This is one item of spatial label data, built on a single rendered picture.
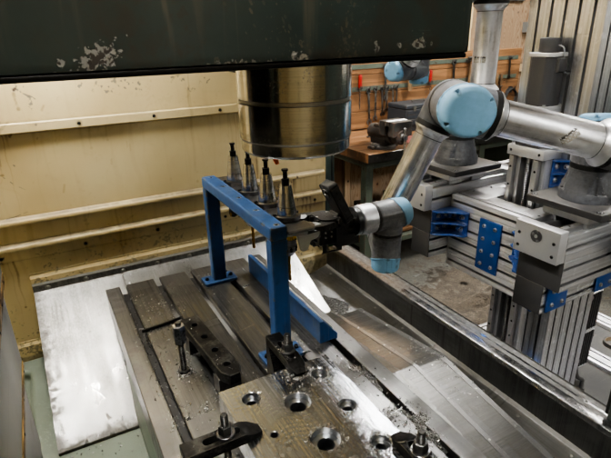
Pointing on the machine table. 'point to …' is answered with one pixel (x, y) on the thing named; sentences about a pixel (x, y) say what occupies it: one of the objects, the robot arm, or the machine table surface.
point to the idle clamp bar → (196, 342)
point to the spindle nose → (295, 111)
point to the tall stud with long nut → (180, 345)
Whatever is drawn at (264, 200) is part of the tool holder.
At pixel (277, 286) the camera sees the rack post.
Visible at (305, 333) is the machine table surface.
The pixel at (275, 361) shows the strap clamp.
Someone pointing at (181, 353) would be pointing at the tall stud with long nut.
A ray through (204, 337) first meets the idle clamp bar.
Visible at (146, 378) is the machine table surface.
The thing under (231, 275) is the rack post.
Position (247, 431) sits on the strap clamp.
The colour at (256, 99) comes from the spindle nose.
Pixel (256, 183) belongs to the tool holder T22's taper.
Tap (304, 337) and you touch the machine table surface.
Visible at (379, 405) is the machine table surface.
